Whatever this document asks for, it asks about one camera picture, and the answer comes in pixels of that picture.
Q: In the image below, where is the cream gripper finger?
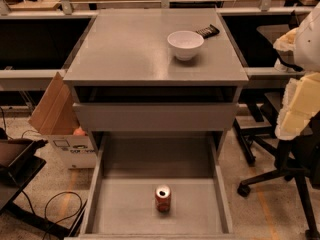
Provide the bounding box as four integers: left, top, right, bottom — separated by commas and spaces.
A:
275, 72, 320, 141

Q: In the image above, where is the red coke can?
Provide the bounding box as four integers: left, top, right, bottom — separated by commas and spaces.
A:
155, 185, 171, 213

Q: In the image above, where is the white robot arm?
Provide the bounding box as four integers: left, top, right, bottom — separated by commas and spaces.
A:
273, 4, 320, 140

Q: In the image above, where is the grey drawer cabinet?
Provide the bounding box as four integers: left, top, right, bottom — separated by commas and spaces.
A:
64, 9, 248, 146

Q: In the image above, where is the open grey middle drawer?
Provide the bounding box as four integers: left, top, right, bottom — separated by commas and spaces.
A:
79, 134, 234, 240

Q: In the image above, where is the grey top drawer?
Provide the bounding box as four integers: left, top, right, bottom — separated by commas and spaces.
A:
73, 103, 238, 132

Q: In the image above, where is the black office chair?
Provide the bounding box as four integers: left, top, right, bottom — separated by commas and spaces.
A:
233, 90, 320, 240

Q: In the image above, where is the black snack bar packet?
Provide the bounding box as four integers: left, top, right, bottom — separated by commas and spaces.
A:
196, 24, 220, 39

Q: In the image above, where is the white bowl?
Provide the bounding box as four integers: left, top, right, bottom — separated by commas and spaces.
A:
167, 31, 204, 61

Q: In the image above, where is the white cardboard box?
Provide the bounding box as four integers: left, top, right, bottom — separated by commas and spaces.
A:
48, 135, 96, 169

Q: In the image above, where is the brown cardboard flap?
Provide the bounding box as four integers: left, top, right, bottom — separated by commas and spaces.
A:
29, 73, 79, 135

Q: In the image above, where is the black equipment on left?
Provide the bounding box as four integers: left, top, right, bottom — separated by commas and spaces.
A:
0, 139, 47, 212

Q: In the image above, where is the black floor cable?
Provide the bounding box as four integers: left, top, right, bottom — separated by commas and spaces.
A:
20, 190, 84, 240

